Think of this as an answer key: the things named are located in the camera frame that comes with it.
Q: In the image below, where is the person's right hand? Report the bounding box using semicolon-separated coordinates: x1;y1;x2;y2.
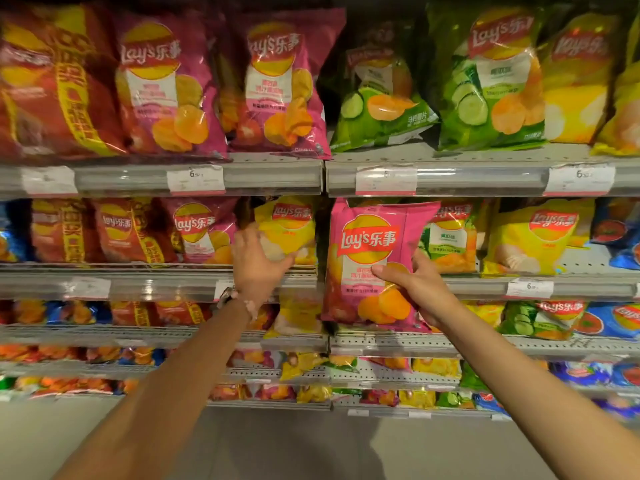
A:
371;248;459;331

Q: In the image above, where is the person's right forearm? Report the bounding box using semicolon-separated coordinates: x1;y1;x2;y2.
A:
432;307;640;480

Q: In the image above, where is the pink bead bracelet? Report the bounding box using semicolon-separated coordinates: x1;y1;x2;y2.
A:
217;287;261;321

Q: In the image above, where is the person's left hand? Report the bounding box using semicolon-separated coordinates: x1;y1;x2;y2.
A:
231;225;297;308

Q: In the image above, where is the person's left forearm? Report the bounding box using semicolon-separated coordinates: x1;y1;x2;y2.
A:
52;299;255;480

